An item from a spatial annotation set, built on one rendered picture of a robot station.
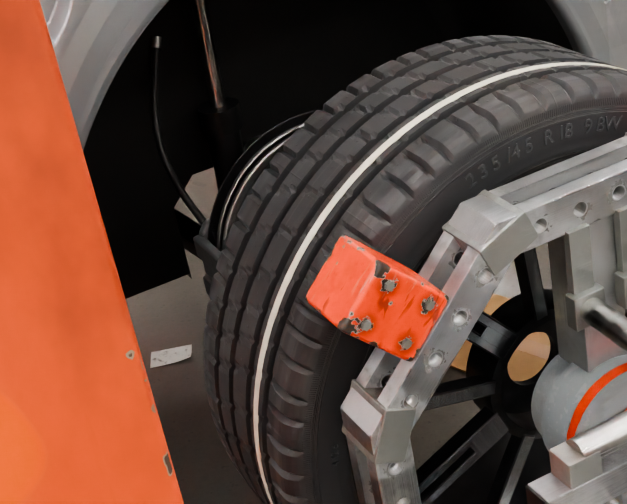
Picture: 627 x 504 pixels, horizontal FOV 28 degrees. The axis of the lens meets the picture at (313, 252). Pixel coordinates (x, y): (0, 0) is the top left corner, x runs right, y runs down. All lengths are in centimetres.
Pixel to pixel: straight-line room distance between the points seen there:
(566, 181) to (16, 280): 55
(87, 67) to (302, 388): 46
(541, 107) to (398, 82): 17
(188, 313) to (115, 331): 243
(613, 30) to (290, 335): 77
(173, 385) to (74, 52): 176
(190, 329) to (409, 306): 221
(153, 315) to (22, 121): 256
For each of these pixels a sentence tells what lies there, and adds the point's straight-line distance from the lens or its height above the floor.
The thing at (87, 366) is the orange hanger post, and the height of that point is 117.
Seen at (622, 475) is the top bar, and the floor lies 97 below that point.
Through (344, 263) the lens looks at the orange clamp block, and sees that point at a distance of 111.
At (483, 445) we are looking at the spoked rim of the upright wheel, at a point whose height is 80.
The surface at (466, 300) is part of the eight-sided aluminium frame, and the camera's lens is 114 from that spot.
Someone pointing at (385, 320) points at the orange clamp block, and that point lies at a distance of 110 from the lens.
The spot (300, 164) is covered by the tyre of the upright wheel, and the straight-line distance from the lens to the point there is 129.
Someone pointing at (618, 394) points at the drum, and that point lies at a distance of 125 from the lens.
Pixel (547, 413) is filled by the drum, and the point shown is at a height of 88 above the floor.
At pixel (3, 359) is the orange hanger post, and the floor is 120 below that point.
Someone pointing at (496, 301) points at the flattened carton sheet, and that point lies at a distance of 314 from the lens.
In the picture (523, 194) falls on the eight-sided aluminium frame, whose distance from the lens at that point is 119.
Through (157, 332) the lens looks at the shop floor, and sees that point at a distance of 332.
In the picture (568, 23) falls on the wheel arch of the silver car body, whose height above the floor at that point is 107.
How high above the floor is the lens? 165
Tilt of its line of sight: 28 degrees down
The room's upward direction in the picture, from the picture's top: 11 degrees counter-clockwise
